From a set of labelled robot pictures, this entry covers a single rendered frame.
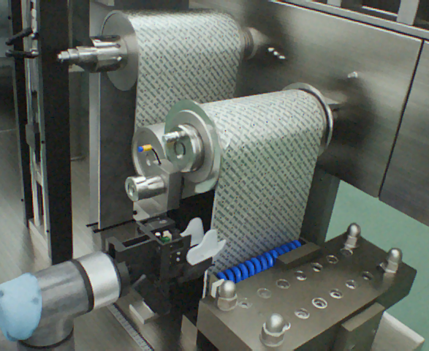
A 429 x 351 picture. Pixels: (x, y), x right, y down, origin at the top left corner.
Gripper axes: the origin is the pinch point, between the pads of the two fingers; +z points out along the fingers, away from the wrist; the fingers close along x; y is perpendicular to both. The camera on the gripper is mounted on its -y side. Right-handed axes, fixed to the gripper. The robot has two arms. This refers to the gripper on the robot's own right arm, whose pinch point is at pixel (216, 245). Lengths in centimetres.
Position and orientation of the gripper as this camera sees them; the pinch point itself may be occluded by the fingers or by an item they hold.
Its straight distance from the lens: 83.7
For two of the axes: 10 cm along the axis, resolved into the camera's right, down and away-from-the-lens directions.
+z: 7.7, -2.1, 6.0
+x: -6.3, -4.2, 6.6
